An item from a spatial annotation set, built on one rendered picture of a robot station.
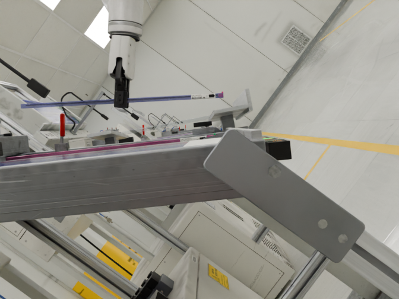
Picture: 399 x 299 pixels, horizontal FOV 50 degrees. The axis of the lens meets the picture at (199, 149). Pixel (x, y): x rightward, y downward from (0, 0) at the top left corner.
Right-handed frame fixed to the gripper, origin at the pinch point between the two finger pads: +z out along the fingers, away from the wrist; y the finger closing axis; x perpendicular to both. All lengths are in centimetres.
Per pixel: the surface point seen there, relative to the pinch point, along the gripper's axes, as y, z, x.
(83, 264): -10.0, 45.9, -10.5
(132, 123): -436, 7, -73
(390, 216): -57, 36, 95
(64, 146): -5.1, 12.8, -15.6
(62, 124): -5.3, 7.2, -16.3
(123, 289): -10, 52, 1
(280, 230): -29, 37, 47
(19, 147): -0.4, 13.5, -25.3
